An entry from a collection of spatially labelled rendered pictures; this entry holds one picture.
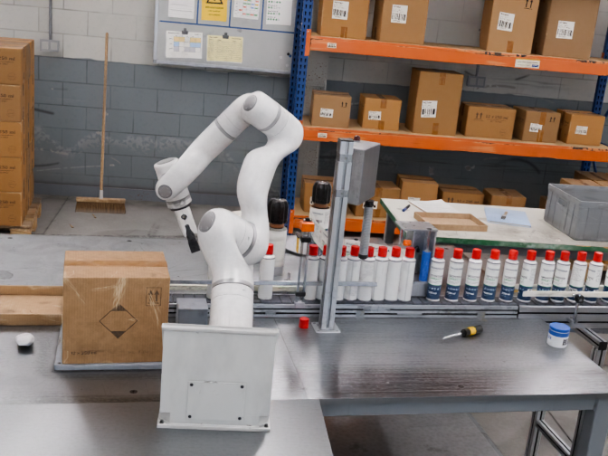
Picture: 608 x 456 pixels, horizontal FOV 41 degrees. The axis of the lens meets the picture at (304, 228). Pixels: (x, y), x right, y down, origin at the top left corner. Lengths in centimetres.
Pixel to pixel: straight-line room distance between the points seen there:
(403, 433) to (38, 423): 176
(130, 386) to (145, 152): 513
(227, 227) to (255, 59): 491
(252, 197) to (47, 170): 526
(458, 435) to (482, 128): 380
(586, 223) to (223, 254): 269
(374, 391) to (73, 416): 87
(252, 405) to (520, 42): 516
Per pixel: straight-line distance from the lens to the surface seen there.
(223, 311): 227
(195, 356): 215
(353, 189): 274
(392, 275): 304
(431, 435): 359
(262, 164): 246
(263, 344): 213
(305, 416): 233
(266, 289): 294
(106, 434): 222
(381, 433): 355
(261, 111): 247
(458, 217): 469
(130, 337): 249
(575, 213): 463
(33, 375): 251
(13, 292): 308
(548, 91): 790
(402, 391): 254
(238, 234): 236
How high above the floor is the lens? 196
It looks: 16 degrees down
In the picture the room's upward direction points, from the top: 6 degrees clockwise
